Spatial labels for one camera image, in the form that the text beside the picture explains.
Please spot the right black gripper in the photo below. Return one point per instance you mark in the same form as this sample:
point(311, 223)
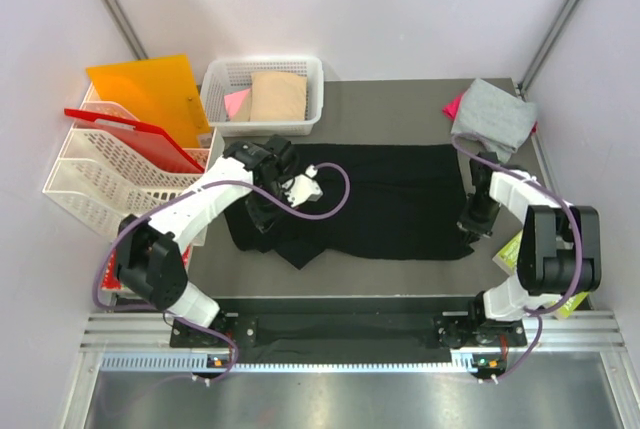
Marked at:
point(469, 225)

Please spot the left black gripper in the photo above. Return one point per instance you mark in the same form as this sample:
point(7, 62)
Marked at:
point(261, 220)

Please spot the black t shirt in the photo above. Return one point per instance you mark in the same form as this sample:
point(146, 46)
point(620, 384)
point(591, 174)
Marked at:
point(400, 203)

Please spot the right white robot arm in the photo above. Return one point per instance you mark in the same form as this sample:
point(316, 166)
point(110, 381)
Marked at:
point(559, 253)

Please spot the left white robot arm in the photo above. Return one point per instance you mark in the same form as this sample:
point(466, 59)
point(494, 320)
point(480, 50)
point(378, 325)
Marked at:
point(149, 255)

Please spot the green book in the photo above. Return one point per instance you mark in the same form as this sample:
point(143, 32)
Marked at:
point(506, 259)

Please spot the folded grey t shirt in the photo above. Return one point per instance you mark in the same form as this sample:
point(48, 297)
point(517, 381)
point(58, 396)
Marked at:
point(502, 121)

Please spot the folded pink t shirt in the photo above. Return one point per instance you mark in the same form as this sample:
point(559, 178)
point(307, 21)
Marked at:
point(451, 109)

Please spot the pink item in basket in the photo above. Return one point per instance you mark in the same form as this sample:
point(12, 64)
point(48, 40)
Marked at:
point(238, 105)

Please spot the tan folded t shirt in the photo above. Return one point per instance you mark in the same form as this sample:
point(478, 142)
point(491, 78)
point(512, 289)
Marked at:
point(278, 97)

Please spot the white plastic basket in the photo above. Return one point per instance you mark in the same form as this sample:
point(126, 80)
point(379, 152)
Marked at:
point(226, 76)

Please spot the red plastic folder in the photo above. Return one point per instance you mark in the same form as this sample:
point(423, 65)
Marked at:
point(151, 142)

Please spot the orange plastic folder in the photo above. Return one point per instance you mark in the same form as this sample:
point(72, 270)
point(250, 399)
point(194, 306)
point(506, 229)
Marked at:
point(160, 91)

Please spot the red comic book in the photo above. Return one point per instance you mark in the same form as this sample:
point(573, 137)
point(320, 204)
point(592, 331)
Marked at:
point(111, 284)

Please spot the white file rack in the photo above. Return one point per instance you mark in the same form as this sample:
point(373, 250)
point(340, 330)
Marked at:
point(99, 180)

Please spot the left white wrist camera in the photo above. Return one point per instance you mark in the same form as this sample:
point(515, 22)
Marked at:
point(303, 188)

